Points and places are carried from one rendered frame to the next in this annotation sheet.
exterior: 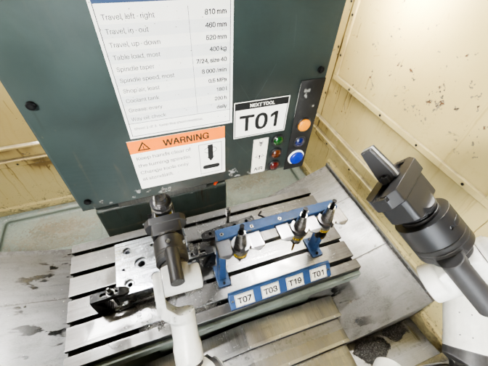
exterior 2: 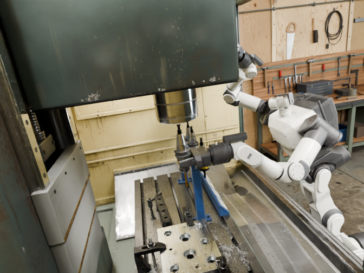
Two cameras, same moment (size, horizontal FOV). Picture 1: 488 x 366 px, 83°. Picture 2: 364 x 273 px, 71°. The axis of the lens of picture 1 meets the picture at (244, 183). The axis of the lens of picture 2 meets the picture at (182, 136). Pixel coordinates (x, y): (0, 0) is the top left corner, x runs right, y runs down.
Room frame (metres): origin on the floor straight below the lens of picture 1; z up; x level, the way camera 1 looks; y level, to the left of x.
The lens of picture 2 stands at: (0.28, 1.15, 1.74)
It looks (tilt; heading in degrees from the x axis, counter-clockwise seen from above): 19 degrees down; 284
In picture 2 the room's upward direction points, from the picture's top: 7 degrees counter-clockwise
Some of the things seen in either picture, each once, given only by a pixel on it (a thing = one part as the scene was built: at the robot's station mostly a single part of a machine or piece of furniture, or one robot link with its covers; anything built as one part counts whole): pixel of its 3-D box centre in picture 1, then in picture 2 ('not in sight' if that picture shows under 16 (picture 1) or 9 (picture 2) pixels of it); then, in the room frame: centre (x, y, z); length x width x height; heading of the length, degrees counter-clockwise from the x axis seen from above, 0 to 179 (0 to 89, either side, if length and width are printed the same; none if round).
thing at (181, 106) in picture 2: not in sight; (175, 102); (0.52, 0.25, 1.56); 0.16 x 0.16 x 0.12
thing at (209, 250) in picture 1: (198, 256); (188, 220); (0.55, 0.17, 0.97); 0.13 x 0.03 x 0.15; 112
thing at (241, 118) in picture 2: not in sight; (239, 88); (0.29, -0.95, 1.40); 0.04 x 0.04 x 1.20; 22
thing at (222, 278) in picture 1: (221, 258); (198, 195); (0.51, 0.07, 1.05); 0.10 x 0.05 x 0.30; 22
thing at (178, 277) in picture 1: (178, 269); (233, 147); (0.32, 0.16, 1.34); 0.11 x 0.11 x 0.11; 22
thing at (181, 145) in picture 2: (158, 194); (180, 141); (0.52, 0.25, 1.41); 0.04 x 0.04 x 0.07
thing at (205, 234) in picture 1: (228, 231); (163, 212); (0.71, 0.06, 0.93); 0.26 x 0.05 x 0.06; 117
